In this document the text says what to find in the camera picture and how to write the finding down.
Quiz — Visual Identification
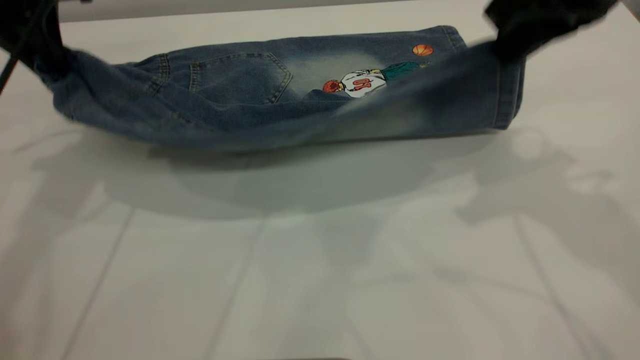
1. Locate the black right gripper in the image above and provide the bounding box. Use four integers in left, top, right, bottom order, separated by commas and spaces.
484, 0, 621, 64

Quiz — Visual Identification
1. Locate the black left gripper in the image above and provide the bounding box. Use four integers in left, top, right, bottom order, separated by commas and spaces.
0, 0, 72, 85

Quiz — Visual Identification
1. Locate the blue denim shorts basketball print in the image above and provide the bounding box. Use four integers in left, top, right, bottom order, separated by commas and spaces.
36, 25, 526, 153

